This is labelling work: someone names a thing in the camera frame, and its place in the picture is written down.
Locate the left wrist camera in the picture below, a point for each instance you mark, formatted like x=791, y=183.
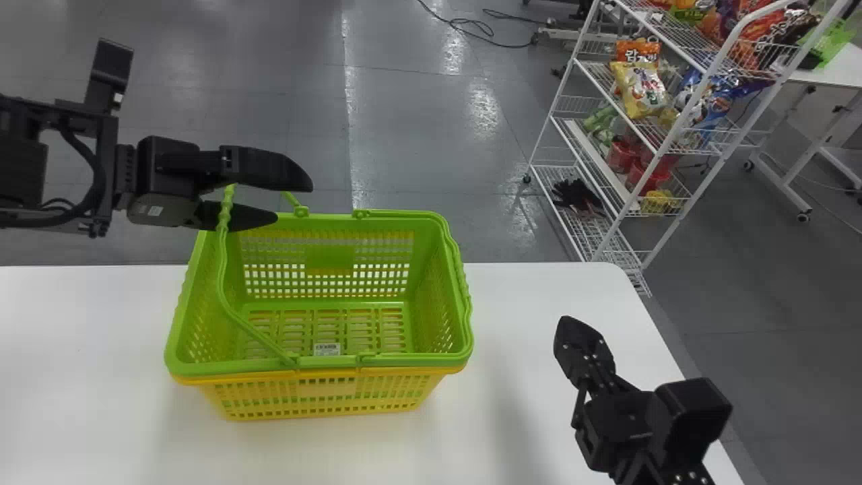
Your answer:
x=108, y=67

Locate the yellow basket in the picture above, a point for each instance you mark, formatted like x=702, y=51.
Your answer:
x=323, y=391

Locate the blue snack packet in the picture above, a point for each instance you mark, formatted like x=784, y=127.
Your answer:
x=714, y=101

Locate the orange snack packet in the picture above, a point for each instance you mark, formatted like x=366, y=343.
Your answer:
x=638, y=50

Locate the red snack packet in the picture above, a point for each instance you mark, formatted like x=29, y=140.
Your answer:
x=757, y=34

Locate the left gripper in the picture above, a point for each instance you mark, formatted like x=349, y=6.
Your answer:
x=151, y=182

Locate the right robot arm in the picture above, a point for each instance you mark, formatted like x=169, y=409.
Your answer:
x=646, y=479

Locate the green basket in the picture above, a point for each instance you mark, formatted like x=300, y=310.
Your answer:
x=326, y=259

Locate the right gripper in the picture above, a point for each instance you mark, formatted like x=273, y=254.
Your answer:
x=623, y=424

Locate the red noodle cup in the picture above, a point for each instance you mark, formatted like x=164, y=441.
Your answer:
x=623, y=156

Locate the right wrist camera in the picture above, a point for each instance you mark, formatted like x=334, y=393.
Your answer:
x=697, y=411

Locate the white side table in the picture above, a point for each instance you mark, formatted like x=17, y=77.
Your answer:
x=835, y=71

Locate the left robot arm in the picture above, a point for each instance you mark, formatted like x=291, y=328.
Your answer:
x=20, y=168

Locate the black gloves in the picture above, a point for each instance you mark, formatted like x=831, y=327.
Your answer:
x=576, y=194

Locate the yellow snack packet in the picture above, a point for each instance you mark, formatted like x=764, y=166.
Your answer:
x=641, y=87

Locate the green tray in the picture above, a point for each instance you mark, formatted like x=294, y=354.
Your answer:
x=832, y=40

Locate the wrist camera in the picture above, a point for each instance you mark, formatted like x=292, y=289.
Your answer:
x=697, y=411
x=108, y=67

